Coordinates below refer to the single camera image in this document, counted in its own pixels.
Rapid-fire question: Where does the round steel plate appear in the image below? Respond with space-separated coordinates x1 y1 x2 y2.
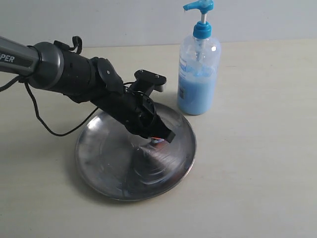
75 103 197 202

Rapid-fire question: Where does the blue pump lotion bottle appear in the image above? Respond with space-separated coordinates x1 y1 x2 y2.
177 0 221 115

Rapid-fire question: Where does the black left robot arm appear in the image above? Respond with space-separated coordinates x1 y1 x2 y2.
0 36 175 142

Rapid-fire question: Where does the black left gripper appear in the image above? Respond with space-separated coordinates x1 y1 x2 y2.
91 84 175 144

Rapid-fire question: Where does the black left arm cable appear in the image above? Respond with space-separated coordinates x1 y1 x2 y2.
0 36 100 136

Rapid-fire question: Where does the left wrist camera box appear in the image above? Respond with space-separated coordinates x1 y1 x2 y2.
129 69 167 96

